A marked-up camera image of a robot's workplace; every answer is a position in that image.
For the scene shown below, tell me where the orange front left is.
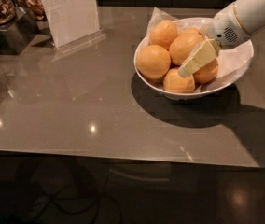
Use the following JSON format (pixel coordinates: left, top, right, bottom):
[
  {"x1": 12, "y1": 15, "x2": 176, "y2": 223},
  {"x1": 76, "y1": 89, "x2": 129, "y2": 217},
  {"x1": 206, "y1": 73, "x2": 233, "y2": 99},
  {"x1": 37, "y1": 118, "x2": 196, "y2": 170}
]
[{"x1": 135, "y1": 45, "x2": 171, "y2": 79}]

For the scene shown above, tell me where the orange right lower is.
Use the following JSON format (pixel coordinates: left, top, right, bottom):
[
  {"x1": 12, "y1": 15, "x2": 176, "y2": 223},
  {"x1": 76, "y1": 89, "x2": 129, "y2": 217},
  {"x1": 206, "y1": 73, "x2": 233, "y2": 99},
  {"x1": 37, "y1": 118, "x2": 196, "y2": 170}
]
[{"x1": 193, "y1": 60, "x2": 218, "y2": 84}]

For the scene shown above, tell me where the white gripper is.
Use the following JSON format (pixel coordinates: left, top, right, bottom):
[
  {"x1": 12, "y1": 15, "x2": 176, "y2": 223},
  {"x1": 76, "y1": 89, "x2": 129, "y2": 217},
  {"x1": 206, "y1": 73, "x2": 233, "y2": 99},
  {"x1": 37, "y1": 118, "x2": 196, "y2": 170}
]
[{"x1": 178, "y1": 3, "x2": 253, "y2": 78}]

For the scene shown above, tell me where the bowl of nuts back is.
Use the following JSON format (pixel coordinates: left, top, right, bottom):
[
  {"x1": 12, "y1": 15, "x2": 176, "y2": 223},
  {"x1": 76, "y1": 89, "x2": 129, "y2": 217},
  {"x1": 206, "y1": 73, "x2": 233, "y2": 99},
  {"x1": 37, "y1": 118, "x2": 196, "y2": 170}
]
[{"x1": 14, "y1": 0, "x2": 48, "y2": 21}]

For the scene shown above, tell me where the orange back right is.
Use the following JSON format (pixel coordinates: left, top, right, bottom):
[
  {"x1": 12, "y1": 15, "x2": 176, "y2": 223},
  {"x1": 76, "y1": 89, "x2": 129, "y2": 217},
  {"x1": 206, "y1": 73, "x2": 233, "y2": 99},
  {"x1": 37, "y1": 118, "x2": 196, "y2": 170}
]
[{"x1": 179, "y1": 28, "x2": 200, "y2": 35}]

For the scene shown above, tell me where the orange centre top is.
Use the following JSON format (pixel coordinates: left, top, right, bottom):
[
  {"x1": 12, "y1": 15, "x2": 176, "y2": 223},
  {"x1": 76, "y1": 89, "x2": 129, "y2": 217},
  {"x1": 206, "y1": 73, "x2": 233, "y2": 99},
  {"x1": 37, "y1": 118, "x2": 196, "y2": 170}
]
[{"x1": 169, "y1": 33, "x2": 204, "y2": 66}]

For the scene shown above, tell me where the orange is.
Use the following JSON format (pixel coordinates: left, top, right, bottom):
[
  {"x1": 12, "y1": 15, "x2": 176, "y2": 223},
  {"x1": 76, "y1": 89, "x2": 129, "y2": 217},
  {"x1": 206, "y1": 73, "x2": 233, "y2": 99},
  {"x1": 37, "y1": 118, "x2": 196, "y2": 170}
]
[
  {"x1": 163, "y1": 68, "x2": 195, "y2": 93},
  {"x1": 169, "y1": 33, "x2": 204, "y2": 66},
  {"x1": 179, "y1": 28, "x2": 200, "y2": 35},
  {"x1": 135, "y1": 45, "x2": 171, "y2": 79},
  {"x1": 193, "y1": 60, "x2": 218, "y2": 84},
  {"x1": 149, "y1": 20, "x2": 178, "y2": 49}
]

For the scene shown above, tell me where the dark metal food stand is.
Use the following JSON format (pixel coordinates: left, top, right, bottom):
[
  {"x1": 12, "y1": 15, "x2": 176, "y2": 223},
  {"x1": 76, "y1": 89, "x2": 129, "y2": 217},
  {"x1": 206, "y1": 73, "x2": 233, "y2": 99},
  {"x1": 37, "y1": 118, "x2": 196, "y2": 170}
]
[{"x1": 0, "y1": 7, "x2": 39, "y2": 55}]

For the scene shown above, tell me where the clear acrylic sign holder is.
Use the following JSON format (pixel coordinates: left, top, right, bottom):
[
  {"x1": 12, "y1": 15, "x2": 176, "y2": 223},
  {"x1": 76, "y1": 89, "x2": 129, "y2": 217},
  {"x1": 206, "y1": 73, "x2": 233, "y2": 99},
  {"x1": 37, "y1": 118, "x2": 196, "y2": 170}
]
[{"x1": 41, "y1": 0, "x2": 106, "y2": 53}]

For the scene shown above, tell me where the orange front middle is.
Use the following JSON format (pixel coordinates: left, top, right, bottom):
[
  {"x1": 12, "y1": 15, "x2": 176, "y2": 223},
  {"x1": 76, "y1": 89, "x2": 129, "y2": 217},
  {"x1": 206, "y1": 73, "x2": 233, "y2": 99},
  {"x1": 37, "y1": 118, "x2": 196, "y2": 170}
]
[{"x1": 163, "y1": 68, "x2": 195, "y2": 93}]

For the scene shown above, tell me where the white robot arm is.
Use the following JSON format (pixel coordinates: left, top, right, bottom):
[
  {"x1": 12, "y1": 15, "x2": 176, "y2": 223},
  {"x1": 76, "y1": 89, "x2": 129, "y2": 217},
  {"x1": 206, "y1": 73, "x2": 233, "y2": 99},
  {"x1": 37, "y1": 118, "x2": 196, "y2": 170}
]
[{"x1": 178, "y1": 0, "x2": 265, "y2": 77}]

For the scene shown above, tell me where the white paper bowl liner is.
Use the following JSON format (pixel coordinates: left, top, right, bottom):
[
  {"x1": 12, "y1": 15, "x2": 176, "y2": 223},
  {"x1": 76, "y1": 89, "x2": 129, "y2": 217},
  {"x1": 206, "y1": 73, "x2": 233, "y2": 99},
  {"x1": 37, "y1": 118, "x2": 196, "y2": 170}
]
[{"x1": 137, "y1": 7, "x2": 254, "y2": 100}]

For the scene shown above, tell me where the black cable under table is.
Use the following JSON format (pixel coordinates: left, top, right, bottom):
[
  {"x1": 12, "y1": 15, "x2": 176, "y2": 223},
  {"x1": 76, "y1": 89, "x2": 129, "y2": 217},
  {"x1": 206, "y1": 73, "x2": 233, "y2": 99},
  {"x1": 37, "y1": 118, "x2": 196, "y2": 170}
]
[{"x1": 29, "y1": 168, "x2": 124, "y2": 224}]

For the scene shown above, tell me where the orange back left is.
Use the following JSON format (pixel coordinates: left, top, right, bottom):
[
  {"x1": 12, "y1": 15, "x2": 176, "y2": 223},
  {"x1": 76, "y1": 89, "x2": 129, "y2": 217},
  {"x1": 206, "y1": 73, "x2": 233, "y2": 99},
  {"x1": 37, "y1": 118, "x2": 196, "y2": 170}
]
[{"x1": 149, "y1": 20, "x2": 178, "y2": 49}]

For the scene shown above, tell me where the white ceramic bowl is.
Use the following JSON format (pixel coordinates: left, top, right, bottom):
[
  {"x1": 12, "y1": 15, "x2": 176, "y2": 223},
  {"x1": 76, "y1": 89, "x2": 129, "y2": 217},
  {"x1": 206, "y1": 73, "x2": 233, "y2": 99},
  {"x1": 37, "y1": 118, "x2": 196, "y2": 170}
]
[{"x1": 133, "y1": 17, "x2": 255, "y2": 101}]

